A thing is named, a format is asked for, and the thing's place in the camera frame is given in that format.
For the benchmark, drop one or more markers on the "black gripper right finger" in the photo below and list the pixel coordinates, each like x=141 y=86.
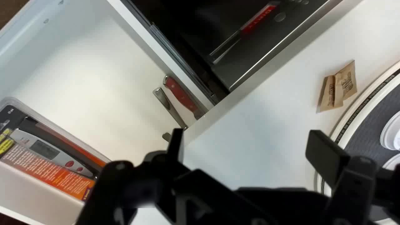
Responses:
x=327 y=160

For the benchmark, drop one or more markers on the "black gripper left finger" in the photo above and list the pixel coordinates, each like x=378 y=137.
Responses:
x=176 y=144

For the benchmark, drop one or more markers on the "white drawer with wood front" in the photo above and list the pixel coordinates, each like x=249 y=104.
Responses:
x=92 y=82

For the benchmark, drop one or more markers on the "round black portable cooktop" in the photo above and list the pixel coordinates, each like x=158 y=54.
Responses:
x=367 y=125

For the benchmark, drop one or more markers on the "black dishwasher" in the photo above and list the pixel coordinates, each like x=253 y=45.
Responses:
x=188 y=32

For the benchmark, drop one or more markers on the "packaged digital thermometer orange card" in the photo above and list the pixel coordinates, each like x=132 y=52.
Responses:
x=42 y=162

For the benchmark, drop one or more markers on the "red dishwasher label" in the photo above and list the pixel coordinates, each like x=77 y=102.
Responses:
x=258 y=20

